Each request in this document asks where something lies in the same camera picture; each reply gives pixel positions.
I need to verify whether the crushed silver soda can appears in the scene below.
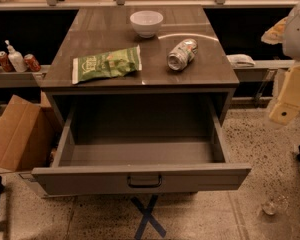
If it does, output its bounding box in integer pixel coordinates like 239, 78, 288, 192
167, 39, 198, 71

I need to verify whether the red soda can right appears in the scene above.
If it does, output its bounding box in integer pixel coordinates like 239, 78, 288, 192
24, 54, 41, 72

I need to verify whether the open grey top drawer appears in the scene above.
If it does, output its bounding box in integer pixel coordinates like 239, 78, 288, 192
32, 94, 251, 196

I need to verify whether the green jalapeno chip bag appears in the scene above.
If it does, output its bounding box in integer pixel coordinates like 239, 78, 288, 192
72, 46, 142, 84

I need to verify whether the white pump bottle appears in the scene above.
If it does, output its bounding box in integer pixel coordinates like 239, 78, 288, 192
5, 40, 27, 72

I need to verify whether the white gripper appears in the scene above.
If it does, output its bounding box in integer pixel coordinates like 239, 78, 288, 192
261, 1, 300, 125

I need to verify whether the white ceramic bowl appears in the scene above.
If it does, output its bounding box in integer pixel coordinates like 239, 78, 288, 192
130, 11, 164, 38

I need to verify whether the brown cardboard box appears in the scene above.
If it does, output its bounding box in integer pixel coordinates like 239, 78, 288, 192
0, 93, 61, 172

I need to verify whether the grey low shelf left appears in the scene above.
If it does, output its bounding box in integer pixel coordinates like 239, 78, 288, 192
0, 65, 50, 88

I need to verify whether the clear glass on floor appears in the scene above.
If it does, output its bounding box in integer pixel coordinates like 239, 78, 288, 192
261, 195, 289, 216

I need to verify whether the red soda can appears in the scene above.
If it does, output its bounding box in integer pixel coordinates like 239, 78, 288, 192
24, 54, 41, 72
0, 51, 14, 72

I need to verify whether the red soda can left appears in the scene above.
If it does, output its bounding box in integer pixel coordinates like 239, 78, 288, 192
0, 51, 14, 72

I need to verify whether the grey drawer cabinet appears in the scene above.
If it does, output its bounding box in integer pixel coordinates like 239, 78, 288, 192
41, 5, 239, 122

